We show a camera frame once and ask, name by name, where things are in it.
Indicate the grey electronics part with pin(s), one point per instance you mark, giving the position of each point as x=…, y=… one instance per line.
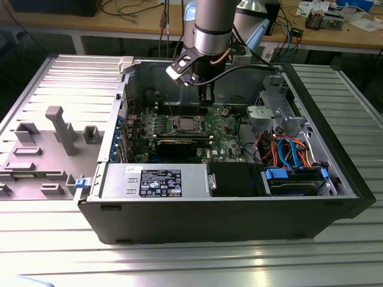
x=333, y=21

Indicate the blue box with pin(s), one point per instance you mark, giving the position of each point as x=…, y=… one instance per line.
x=356, y=3

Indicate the green motherboard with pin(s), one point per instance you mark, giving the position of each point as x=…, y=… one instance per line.
x=223, y=143

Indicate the metal disk bay cage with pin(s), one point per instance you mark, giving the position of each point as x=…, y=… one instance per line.
x=263, y=115

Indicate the white papers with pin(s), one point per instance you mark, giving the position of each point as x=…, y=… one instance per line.
x=369, y=25

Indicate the small black device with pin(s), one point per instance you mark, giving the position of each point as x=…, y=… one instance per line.
x=297, y=31

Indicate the silver power supply unit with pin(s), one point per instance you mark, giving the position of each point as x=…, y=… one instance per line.
x=119, y=182

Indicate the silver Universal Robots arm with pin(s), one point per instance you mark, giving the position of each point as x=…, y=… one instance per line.
x=212, y=39

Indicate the black box on bench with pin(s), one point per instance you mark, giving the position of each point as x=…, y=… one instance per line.
x=54, y=7

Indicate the hard disk in blue carrier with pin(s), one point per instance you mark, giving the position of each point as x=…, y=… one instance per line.
x=287, y=186

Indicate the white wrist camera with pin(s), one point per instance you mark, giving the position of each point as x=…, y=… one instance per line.
x=173, y=71

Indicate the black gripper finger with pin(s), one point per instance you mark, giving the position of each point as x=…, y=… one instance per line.
x=209, y=98

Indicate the black graphics card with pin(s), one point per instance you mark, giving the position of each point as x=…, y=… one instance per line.
x=176, y=148

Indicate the wooden workbench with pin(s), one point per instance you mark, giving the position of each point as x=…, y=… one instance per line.
x=89, y=25

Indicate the pale plastic corner clip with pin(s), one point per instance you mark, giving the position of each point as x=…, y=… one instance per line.
x=125, y=64

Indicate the black upright desktop box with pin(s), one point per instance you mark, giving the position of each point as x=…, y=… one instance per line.
x=273, y=21

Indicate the finned heat sink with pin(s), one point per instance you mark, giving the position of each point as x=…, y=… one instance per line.
x=314, y=20

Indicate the blue case latch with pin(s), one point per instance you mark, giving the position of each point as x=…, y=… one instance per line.
x=81, y=183

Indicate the silver CPU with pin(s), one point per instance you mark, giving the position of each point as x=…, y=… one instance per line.
x=187, y=124

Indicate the black open PC case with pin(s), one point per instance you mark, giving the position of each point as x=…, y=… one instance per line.
x=209, y=221

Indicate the CPU socket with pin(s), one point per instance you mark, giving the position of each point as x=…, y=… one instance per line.
x=172, y=129

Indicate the grey parts rack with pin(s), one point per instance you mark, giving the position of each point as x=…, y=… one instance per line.
x=45, y=167

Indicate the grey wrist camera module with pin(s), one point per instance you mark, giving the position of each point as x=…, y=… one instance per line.
x=240, y=58

